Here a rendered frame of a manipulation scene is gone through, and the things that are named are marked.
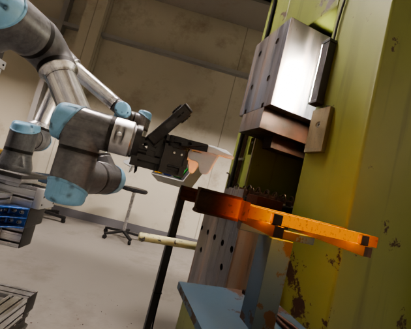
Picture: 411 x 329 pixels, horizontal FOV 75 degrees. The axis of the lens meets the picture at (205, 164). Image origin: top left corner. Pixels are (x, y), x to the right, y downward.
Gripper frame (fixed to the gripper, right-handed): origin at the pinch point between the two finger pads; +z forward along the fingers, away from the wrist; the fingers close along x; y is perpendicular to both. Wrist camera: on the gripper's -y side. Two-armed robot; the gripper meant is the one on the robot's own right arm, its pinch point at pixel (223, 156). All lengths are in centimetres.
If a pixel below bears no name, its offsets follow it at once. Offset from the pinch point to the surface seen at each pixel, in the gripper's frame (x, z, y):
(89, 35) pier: -383, -132, -173
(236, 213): 12.7, 0.9, 11.0
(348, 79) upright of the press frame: -19, 44, -41
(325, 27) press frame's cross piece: -47, 49, -78
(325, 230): 13.4, 20.1, 10.2
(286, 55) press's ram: -42, 30, -55
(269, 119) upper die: -47, 32, -28
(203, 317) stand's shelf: -0.4, 5.0, 36.3
